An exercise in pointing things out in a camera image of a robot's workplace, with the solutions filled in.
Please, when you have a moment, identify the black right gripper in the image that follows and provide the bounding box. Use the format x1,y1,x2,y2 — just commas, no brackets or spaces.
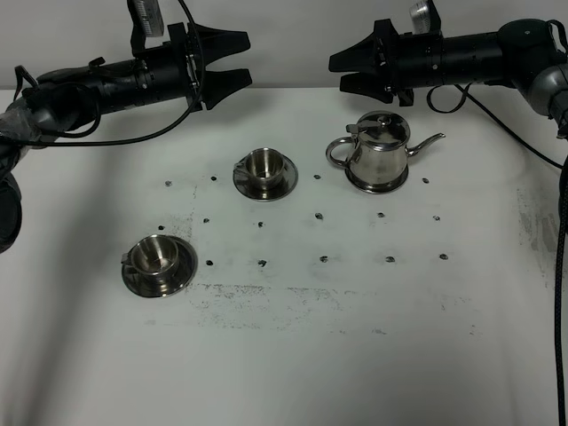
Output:
328,19,414,107

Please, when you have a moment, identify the near stainless steel saucer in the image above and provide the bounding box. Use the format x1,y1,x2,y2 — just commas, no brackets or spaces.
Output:
121,235,197,298

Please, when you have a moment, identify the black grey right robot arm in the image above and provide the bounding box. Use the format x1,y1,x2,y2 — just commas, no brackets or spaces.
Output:
328,19,567,136

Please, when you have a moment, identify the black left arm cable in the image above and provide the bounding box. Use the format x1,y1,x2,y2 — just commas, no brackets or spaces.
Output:
12,0,209,147

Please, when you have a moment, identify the stainless steel teapot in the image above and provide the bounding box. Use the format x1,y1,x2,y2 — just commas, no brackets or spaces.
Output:
326,111,446,184

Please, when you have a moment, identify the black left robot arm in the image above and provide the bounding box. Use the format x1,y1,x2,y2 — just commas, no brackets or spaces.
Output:
1,23,252,251

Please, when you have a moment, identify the stainless steel saucer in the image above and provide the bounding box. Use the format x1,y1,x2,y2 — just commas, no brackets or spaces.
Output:
121,235,197,298
233,147,298,201

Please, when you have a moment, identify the stainless steel teacup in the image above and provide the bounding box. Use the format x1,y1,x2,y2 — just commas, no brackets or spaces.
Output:
233,147,285,191
121,234,180,280

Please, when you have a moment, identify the far stainless steel saucer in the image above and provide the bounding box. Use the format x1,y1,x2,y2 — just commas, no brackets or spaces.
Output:
233,147,298,201

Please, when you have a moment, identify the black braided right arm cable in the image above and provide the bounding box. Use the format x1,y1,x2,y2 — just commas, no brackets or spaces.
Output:
428,82,568,426

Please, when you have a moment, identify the far stainless steel teacup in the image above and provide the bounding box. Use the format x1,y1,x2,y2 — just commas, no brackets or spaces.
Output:
233,147,285,191

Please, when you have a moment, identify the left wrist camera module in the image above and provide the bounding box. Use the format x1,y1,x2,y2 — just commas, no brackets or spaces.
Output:
127,0,164,55

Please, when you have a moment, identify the steel saucer under teapot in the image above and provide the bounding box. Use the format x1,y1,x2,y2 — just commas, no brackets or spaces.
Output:
344,167,409,194

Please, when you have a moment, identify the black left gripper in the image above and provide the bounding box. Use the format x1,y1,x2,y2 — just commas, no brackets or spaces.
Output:
166,22,252,111

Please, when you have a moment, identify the near stainless steel teacup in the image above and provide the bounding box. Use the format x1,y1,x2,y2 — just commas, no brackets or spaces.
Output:
121,234,180,280

